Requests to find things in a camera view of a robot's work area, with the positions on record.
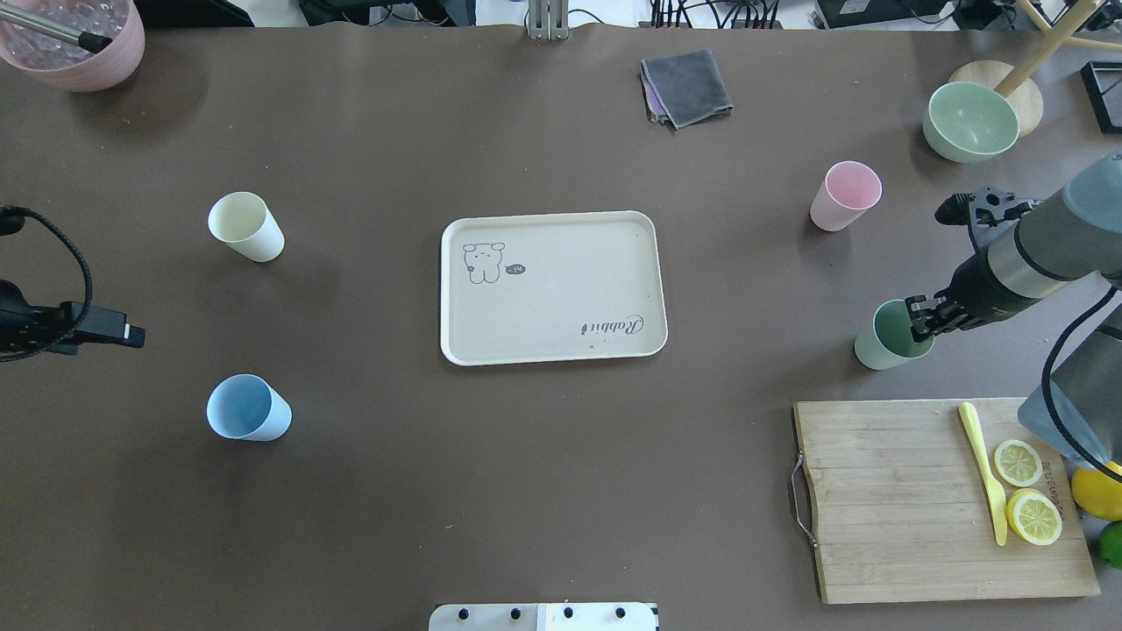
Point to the green bowl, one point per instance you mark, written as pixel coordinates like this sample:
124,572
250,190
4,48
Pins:
967,122

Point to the blue plastic cup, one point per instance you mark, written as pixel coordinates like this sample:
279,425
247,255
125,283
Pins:
245,407

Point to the yellow plastic knife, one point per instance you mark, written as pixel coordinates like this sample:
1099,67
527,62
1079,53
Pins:
994,492

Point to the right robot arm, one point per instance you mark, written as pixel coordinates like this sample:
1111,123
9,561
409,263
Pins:
1024,251

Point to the wooden cutting board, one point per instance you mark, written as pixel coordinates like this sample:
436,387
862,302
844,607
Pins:
899,514

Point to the lemon half upper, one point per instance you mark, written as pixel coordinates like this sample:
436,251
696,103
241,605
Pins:
1017,463

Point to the wooden glass stand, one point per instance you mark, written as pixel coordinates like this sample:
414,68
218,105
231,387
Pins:
1014,83

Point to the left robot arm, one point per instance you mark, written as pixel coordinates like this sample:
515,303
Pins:
27,330

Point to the pink plastic cup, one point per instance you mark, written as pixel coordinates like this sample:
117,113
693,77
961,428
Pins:
850,189

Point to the lemon half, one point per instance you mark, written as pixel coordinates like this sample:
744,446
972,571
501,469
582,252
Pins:
1017,463
1033,517

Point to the metal muddler in bowl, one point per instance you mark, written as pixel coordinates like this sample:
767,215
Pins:
89,41

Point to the green lime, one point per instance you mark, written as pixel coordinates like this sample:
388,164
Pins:
1109,545

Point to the cream rabbit tray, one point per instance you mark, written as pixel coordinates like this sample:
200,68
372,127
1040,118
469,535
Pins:
551,288

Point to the green plastic cup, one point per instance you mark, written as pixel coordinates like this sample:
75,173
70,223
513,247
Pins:
887,341

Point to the whole yellow lemon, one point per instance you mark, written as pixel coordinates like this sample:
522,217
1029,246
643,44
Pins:
1096,494

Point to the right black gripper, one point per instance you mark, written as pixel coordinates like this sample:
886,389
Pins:
976,293

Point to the pink ribbed bowl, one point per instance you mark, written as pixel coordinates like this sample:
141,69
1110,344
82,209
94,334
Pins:
68,67

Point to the lemon half lower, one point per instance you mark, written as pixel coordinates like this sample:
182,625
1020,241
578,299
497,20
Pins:
1033,517

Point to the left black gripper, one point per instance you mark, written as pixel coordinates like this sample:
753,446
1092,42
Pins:
103,325

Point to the cream plastic cup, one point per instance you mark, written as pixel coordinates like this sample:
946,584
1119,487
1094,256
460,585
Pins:
242,221

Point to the grey folded cloth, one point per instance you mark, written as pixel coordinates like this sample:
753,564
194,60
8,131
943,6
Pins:
684,89

